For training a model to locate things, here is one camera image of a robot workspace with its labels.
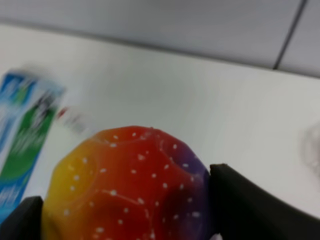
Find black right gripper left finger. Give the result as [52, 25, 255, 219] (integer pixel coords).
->
[0, 196, 43, 240]

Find rainbow dimpled ball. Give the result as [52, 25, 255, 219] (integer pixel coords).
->
[41, 126, 214, 240]

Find blue toothpaste box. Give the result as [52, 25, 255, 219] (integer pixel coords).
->
[0, 69, 65, 222]

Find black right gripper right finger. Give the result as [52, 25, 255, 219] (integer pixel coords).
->
[209, 164, 320, 240]

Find wrapped small pastry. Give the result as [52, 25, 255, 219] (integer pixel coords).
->
[301, 122, 320, 180]

